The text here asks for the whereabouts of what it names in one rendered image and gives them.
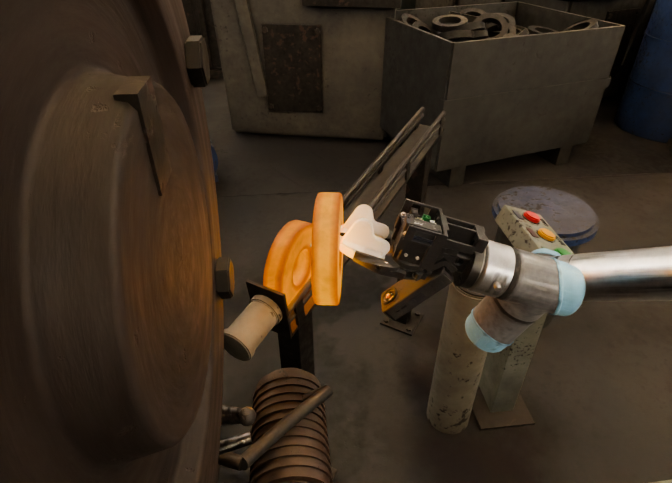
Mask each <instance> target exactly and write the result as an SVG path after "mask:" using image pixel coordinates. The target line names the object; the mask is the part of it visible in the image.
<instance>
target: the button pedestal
mask: <svg viewBox="0 0 672 483"><path fill-rule="evenodd" d="M512 210H515V211H518V212H519V214H520V215H521V216H522V217H523V219H524V220H523V219H519V218H518V217H517V216H516V215H515V214H514V212H513V211H512ZM525 211H526V210H522V209H519V208H515V207H512V206H508V205H504V206H503V208H502V209H501V211H500V212H499V214H498V215H497V217H496V219H495V221H496V223H497V224H498V225H499V227H500V228H501V230H502V231H503V232H504V234H505V235H506V237H507V238H508V239H509V241H510V242H511V244H512V245H513V246H514V248H517V249H521V250H524V251H528V252H532V251H534V250H536V249H541V248H542V247H546V248H548V249H549V250H552V251H554V250H555V249H556V248H563V249H565V250H567V251H568V252H570V253H571V254H574V253H573V252H572V251H571V249H570V248H569V247H568V246H567V245H566V244H565V243H564V241H563V240H562V239H561V238H560V237H559V236H558V235H557V233H556V232H555V231H554V230H553V229H552V228H551V227H550V225H549V224H548V223H547V222H546V221H545V220H544V219H543V217H542V216H541V215H540V214H536V213H535V214H536V215H538V216H539V217H540V221H539V223H535V222H532V221H530V220H528V219H527V218H526V217H525V216H524V215H523V214H524V212H525ZM526 227H528V228H532V230H533V231H534V232H535V233H536V235H537V236H538V237H539V238H536V237H533V236H532V235H531V234H530V232H529V231H528V230H527V229H526ZM540 228H545V229H547V230H549V231H551V232H552V233H553V234H554V235H555V237H556V239H555V240H554V241H549V240H547V239H545V238H543V237H542V236H541V235H539V233H538V230H539V229H540ZM541 246H542V247H541ZM546 316H547V313H545V314H543V315H542V316H541V317H540V318H539V319H538V320H536V321H535V322H534V323H533V324H532V325H530V326H529V327H528V328H527V329H526V330H525V331H524V332H523V333H522V334H521V335H519V336H518V337H517V338H516V339H515V340H514V342H513V343H512V344H511V345H510V346H507V347H505V348H504V349H503V350H502V351H500V352H496V353H490V352H487V356H486V359H485V363H484V367H483V370H482V374H481V378H480V381H479V385H478V389H477V392H476V396H475V400H474V403H473V407H472V410H473V412H474V415H475V417H476V420H477V422H478V425H479V427H480V430H489V429H498V428H508V427H517V426H527V425H534V424H535V422H534V420H533V418H532V416H531V414H530V412H529V410H528V408H527V406H526V404H525V403H524V401H523V399H522V397H521V395H520V393H519V392H520V389H521V386H522V384H523V381H524V378H525V375H526V372H527V370H528V367H529V364H530V361H531V358H532V355H533V353H534V350H535V347H536V344H537V341H538V339H539V336H540V333H541V330H542V327H543V325H544V322H545V319H546Z"/></svg>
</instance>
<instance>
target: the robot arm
mask: <svg viewBox="0 0 672 483"><path fill-rule="evenodd" d="M413 204H416V205H419V206H422V207H426V208H429V209H430V211H429V213H428V215H426V214H423V215H422V216H420V215H419V214H418V209H416V208H413V207H412V205H413ZM410 209H411V210H410ZM409 211H410V212H409ZM484 232H485V229H484V227H483V226H479V225H476V224H472V223H469V222H465V221H462V220H459V219H455V218H452V217H448V216H445V215H443V213H442V209H441V208H438V207H434V206H431V205H427V204H424V203H420V202H417V201H414V200H410V199H407V198H406V200H405V202H404V204H403V207H402V209H401V211H400V213H399V214H398V217H397V219H396V221H395V224H394V230H393V231H391V230H389V228H388V227H387V226H386V225H385V224H382V223H379V222H376V221H375V220H374V216H373V210H372V208H371V207H370V206H368V205H364V204H363V205H359V206H358V207H357V208H356V209H355V210H354V212H353V213H352V214H351V216H350V217H349V218H348V220H347V221H346V223H345V224H344V225H341V228H340V247H339V250H340V251H341V252H342V253H344V254H345V255H347V256H348V257H350V258H352V259H353V261H355V262H356V263H358V264H360V265H362V266H364V267H366V268H367V269H369V270H371V271H373V272H375V273H378V274H381V275H384V276H388V277H395V278H398V279H401V280H400V281H398V282H397V283H396V284H394V285H393V286H391V287H390V288H388V289H387V290H386V291H384V292H383V293H382V294H381V305H382V312H383V313H384V314H385V315H386V316H387V317H389V318H390V319H391V320H392V321H395V320H397V319H398V318H400V317H401V316H403V315H404V314H406V313H407V312H409V311H410V310H412V309H413V308H415V307H416V306H418V305H419V304H421V303H422V302H424V301H425V300H427V299H428V298H430V297H431V296H433V295H434V294H436V293H437V292H439V291H440V290H442V289H443V288H445V287H446V286H448V285H449V284H451V283H452V282H454V284H455V285H456V286H459V287H462V288H466V289H467V290H469V291H472V292H476V293H479V294H483V295H486V296H485V297H484V298H483V300H482V301H481V302H480V303H479V304H478V305H477V306H476V307H474V308H473V309H472V311H471V313H470V315H469V316H468V317H467V319H466V322H465V330H466V333H467V336H468V337H469V339H470V340H471V342H473V343H474V345H476V346H477V347H478V348H479V349H481V350H483V351H486V352H490V353H496V352H500V351H502V350H503V349H504V348H505V347H507V346H510V345H511V344H512V343H513V342H514V340H515V339H516V338H517V337H518V336H519V335H521V334H522V333H523V332H524V331H525V330H526V329H527V328H528V327H529V326H530V325H532V324H533V323H534V322H535V321H536V320H538V319H539V318H540V317H541V316H542V315H543V314H545V313H549V314H550V315H559V316H568V315H571V314H573V313H574V312H576V311H577V310H578V308H579V307H580V306H581V304H582V302H583V301H672V246H663V247H652V248H640V249H629V250H617V251H605V252H594V253H582V254H570V255H560V254H559V253H557V252H556V251H552V250H549V249H546V248H541V249H536V250H534V251H532V252H528V251H524V250H521V249H517V248H514V247H510V246H508V245H505V244H501V243H498V242H494V241H491V240H488V238H487V236H486V235H485V234H484ZM386 254H387V255H386Z"/></svg>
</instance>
